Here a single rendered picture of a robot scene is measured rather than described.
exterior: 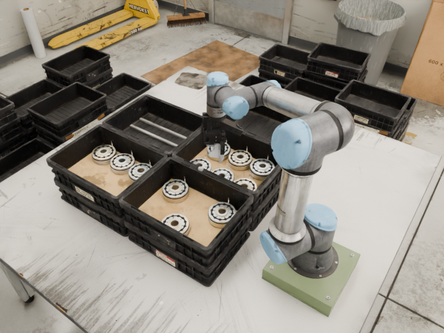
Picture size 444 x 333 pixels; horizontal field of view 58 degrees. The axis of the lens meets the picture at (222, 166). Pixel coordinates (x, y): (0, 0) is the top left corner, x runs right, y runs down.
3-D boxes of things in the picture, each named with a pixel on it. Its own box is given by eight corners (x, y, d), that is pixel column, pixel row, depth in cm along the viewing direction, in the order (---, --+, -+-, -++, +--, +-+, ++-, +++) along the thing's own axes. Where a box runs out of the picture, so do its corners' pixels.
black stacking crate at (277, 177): (289, 172, 173) (292, 152, 165) (254, 217, 154) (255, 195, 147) (213, 141, 189) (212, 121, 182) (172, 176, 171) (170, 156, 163)
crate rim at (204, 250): (255, 199, 148) (255, 195, 146) (207, 256, 129) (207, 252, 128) (170, 160, 164) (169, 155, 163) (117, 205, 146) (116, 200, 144)
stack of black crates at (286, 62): (314, 92, 346) (320, 55, 324) (297, 108, 328) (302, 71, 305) (273, 78, 363) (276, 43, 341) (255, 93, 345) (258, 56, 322)
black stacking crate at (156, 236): (253, 217, 154) (254, 196, 147) (208, 273, 136) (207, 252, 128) (172, 177, 171) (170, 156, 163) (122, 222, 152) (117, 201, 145)
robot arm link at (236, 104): (259, 94, 131) (242, 80, 139) (229, 104, 127) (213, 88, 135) (258, 115, 137) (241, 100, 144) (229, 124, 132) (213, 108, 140)
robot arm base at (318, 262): (340, 254, 148) (345, 236, 141) (318, 281, 139) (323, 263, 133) (304, 234, 155) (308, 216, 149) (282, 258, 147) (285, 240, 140)
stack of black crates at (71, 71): (96, 94, 344) (84, 44, 314) (121, 106, 331) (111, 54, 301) (57, 116, 320) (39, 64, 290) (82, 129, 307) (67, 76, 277)
